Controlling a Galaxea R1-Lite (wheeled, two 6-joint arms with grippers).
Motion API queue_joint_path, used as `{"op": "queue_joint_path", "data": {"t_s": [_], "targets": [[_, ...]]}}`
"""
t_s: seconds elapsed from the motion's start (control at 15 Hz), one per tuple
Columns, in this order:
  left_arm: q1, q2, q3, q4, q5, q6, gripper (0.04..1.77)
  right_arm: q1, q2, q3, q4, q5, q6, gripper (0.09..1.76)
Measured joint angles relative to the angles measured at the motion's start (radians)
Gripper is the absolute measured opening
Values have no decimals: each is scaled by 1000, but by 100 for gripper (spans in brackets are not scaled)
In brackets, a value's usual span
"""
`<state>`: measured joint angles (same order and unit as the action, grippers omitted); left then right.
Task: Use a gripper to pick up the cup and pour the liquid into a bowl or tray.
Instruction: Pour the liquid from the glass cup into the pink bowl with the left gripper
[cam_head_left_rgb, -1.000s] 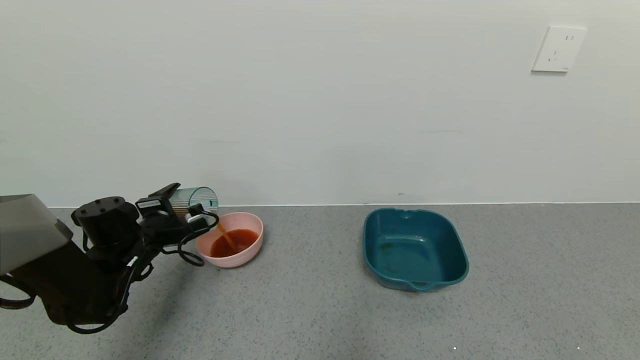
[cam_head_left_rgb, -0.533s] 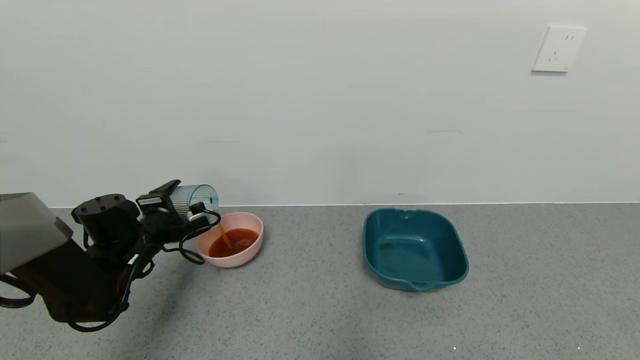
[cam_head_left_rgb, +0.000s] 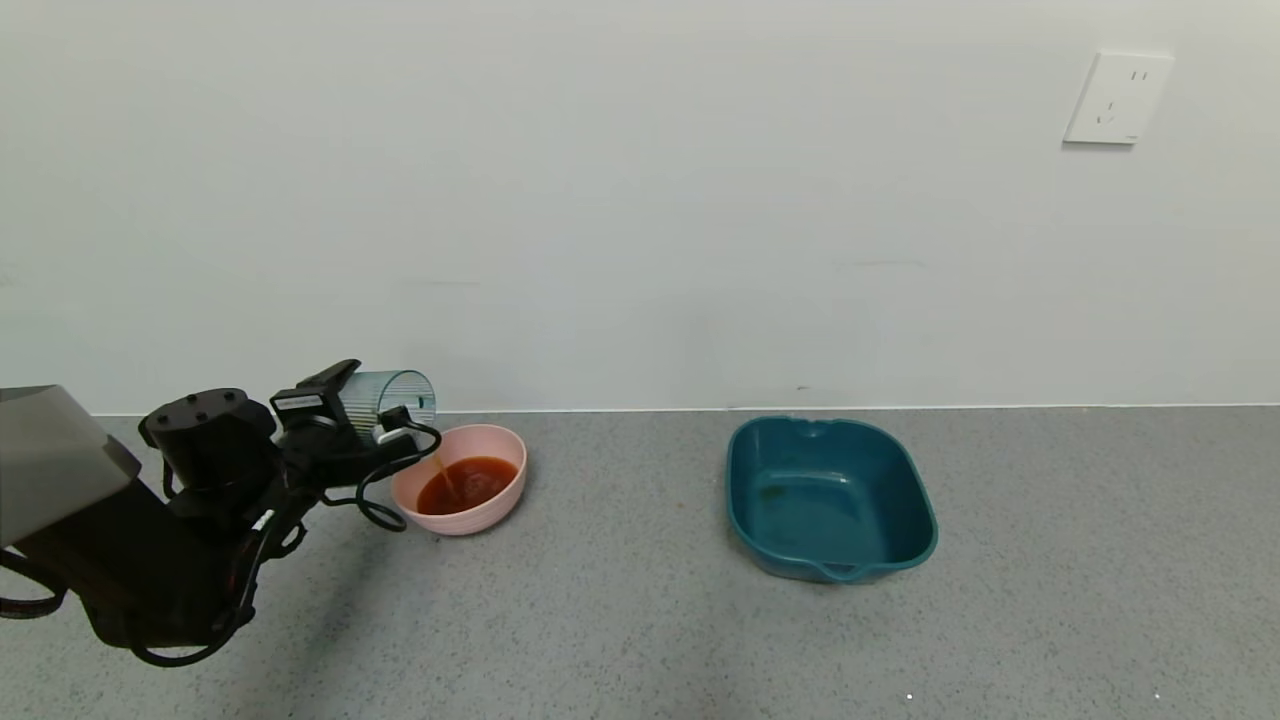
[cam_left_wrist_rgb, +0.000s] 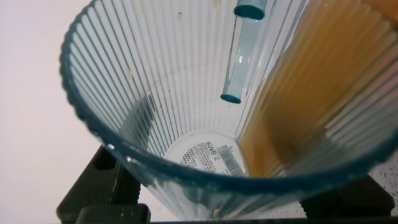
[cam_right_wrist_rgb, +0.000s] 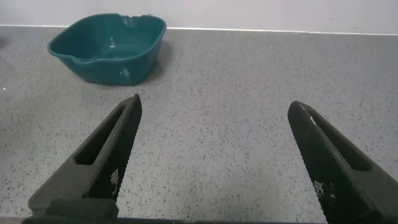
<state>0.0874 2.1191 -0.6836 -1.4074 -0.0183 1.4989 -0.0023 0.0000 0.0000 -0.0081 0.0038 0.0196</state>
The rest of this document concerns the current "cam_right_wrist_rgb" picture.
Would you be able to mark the teal plastic basin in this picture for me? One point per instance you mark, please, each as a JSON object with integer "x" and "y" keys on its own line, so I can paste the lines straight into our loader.
{"x": 109, "y": 49}

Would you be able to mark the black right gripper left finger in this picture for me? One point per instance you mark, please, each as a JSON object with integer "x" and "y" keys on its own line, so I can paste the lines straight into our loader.
{"x": 93, "y": 174}

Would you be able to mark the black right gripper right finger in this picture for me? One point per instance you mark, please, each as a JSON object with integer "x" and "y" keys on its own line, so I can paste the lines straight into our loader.
{"x": 339, "y": 174}

